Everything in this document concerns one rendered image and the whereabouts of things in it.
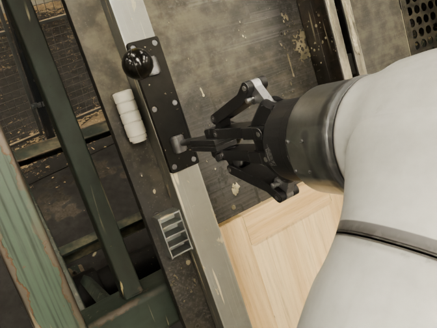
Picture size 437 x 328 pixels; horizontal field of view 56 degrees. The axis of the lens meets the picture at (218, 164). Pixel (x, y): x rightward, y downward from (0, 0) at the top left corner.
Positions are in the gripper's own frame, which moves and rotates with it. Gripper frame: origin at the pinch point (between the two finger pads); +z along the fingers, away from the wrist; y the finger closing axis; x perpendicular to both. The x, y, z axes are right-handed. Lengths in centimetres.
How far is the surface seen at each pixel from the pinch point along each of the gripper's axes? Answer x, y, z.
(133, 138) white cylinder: -5.5, -2.8, 14.0
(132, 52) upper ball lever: -5.7, -13.2, 1.2
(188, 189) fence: -0.4, 7.4, 12.4
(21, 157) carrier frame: -17, -2, 125
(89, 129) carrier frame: 11, -3, 128
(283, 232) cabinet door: 15.6, 23.0, 14.7
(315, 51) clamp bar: 33.8, -6.5, 14.5
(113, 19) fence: -2.5, -19.8, 13.4
